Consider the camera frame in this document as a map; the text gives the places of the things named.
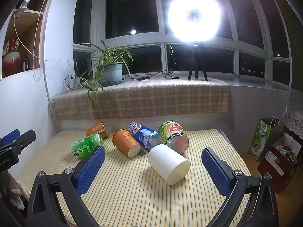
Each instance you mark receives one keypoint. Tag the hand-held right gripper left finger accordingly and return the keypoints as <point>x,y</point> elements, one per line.
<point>91,167</point>

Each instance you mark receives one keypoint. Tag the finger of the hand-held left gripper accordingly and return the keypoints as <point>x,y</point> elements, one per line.
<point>9,137</point>
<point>24,139</point>

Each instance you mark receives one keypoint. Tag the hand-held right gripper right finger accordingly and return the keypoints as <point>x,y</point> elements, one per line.
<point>215,171</point>

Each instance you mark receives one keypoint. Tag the white cup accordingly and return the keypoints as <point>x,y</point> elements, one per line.
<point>165,160</point>

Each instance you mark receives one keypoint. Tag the small orange paper cup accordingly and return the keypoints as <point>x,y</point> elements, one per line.
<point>95,129</point>

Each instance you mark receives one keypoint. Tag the large orange paper cup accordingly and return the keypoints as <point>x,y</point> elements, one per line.
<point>123,141</point>

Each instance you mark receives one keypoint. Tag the green tea bottle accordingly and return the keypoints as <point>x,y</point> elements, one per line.
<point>85,146</point>

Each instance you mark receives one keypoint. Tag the striped yellow table mat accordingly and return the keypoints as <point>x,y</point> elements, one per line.
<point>132,194</point>

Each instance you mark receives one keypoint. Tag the green paper bag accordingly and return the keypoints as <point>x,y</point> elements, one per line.
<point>260,137</point>

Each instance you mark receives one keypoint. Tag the dark red box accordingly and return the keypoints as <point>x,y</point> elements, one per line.
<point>272,172</point>

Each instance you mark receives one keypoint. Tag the green red label can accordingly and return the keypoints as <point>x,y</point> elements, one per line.
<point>172,132</point>

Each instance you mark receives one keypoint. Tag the blue drink can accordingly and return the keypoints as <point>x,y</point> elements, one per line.
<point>142,133</point>

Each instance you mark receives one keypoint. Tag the white power strip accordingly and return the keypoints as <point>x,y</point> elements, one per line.
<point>71,82</point>

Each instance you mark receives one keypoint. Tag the red ceramic vase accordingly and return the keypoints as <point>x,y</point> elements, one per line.
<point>10,61</point>

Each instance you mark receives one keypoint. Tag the white lace cloth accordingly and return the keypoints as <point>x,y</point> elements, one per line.
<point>294,123</point>

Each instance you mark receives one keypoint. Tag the plaid beige cloth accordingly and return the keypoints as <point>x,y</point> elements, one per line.
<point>153,99</point>

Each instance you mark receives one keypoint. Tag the potted spider plant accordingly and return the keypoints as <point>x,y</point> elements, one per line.
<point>112,72</point>

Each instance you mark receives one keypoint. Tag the wooden shelf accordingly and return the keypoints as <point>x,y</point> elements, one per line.
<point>35,23</point>

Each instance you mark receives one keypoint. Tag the black tripod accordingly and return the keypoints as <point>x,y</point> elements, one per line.
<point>195,54</point>

